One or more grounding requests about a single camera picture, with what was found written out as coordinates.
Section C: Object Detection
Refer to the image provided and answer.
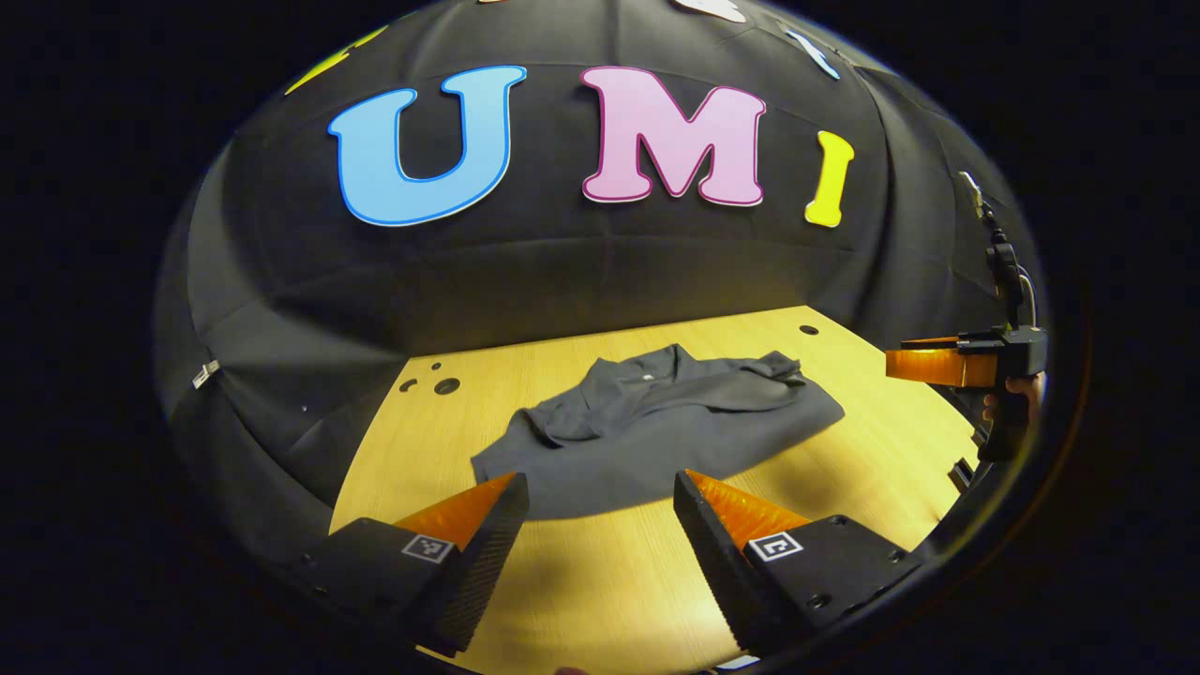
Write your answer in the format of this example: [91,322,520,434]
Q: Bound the black backdrop cloth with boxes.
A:
[155,0,1046,563]

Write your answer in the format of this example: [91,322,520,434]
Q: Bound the grey shirt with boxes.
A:
[471,344,847,521]

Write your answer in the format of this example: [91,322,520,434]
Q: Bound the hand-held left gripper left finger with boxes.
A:
[291,472,531,658]

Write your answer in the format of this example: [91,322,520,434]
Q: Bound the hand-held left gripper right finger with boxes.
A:
[672,470,926,659]

